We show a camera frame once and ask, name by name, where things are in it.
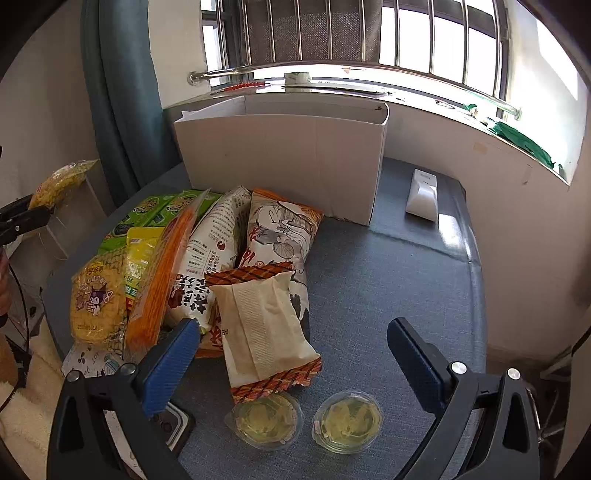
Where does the green garlic peas bag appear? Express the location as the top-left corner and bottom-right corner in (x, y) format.
(28, 159), (99, 210)

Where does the orange Indian flying cake pack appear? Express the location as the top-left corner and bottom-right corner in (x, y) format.
(124, 190), (209, 363)

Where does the beige waffle pattern snack pack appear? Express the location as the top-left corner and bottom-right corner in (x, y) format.
(204, 262), (322, 404)

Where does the clear jelly cup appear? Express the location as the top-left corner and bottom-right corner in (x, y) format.
(311, 390), (384, 455)
(224, 392), (304, 451)

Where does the yellow round cake pack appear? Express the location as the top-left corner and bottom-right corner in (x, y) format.
(69, 247), (126, 345)

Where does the white text snack bag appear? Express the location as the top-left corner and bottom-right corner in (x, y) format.
(168, 186), (252, 334)

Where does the yellow snack bag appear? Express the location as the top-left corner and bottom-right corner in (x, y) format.
(124, 227), (164, 303)

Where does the green seaweed snack bag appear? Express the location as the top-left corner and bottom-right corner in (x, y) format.
(97, 194), (174, 254)

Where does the white red cartoon snack bag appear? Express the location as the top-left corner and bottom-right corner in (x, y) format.
(205, 189), (322, 336)

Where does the phone with cartoon case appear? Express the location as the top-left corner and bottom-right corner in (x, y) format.
(61, 340), (198, 480)

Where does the dark teal curtain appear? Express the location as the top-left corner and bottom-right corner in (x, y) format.
(80, 1), (181, 206)

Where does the white cardboard box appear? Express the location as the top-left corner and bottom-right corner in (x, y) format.
(173, 93), (390, 225)

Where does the green plastic bag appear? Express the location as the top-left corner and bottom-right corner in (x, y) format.
(463, 103), (566, 180)

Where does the grey towel on railing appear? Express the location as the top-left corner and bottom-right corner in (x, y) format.
(239, 0), (383, 66)

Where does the steel window railing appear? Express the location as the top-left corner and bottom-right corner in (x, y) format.
(188, 1), (522, 119)

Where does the orange handled tool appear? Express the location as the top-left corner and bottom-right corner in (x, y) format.
(217, 81), (268, 93)

